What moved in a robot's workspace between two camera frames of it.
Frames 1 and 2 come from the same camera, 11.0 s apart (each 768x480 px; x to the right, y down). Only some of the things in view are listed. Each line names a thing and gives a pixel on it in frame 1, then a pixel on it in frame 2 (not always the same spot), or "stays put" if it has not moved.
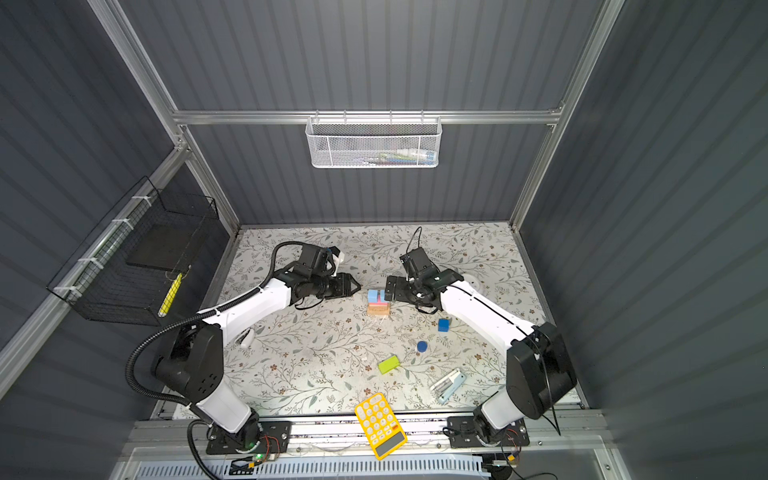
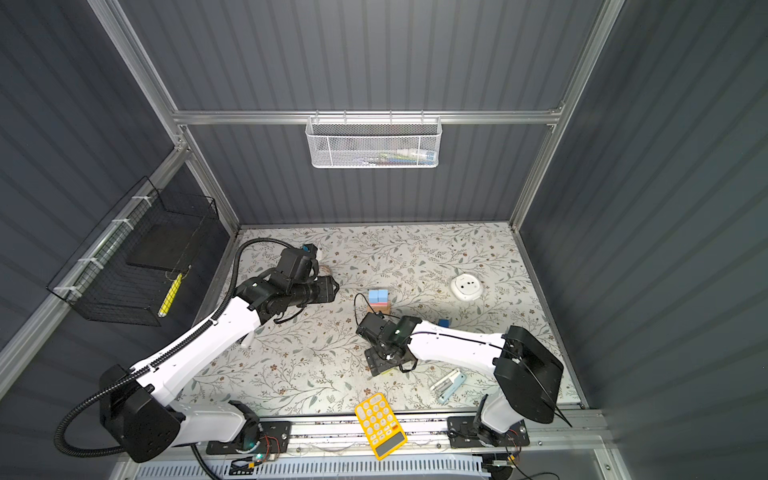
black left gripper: (344, 285) → (327, 290)
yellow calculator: (381, 425) stays put
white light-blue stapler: (446, 386) stays put
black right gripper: (399, 289) → (374, 361)
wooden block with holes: (378, 310) stays put
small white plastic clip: (246, 338) stays put
